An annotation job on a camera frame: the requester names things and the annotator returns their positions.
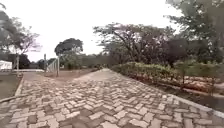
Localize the green hedge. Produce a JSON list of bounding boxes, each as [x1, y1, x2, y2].
[[109, 59, 224, 92]]

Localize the wide spreading tree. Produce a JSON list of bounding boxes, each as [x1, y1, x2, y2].
[[93, 22, 188, 68]]

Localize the red brick path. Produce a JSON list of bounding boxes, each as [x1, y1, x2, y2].
[[0, 67, 224, 128]]

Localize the bare earth strip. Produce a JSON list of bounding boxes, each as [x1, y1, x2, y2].
[[43, 67, 99, 80]]

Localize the round dark tree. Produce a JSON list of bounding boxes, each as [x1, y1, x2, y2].
[[54, 37, 84, 64]]

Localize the dark bush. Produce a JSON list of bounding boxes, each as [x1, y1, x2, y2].
[[8, 53, 32, 70]]

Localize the grey kerb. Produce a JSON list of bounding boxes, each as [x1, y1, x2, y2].
[[133, 79, 224, 120]]

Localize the pale kerb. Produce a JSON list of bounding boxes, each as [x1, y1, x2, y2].
[[0, 73, 29, 104]]

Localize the tall tree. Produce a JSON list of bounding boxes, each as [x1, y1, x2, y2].
[[166, 0, 224, 64]]

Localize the thin bare tree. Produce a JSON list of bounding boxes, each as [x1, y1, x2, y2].
[[0, 3, 42, 74]]

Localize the grass patch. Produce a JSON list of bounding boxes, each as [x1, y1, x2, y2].
[[0, 73, 23, 100]]

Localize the white structure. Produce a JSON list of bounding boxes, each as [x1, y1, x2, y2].
[[0, 60, 13, 71]]

